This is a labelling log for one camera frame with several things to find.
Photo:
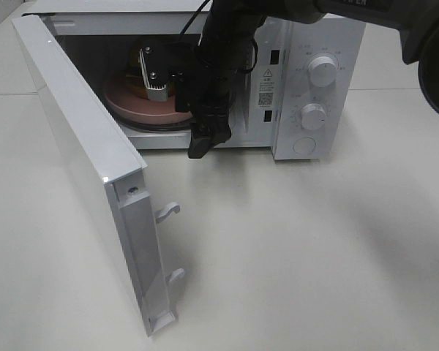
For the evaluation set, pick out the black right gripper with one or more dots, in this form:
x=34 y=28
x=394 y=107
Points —
x=204 y=74

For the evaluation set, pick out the burger with sesame-free bun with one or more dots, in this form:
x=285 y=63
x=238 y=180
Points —
x=133 y=73

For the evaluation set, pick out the pink round plate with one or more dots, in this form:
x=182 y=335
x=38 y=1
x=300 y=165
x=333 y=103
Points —
x=118 y=84

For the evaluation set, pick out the white microwave door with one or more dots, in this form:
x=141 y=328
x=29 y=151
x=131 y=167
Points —
x=106 y=172

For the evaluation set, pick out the white timer knob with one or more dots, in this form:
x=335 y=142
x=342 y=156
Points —
x=312 y=116

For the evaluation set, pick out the round white door button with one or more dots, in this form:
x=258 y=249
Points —
x=304 y=146

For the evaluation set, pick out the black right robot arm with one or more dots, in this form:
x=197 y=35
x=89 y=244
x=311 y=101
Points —
x=416 y=21

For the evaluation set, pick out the white microwave oven body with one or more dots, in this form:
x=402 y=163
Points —
x=264 y=104

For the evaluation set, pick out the upper white power knob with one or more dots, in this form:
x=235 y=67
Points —
x=322 y=71

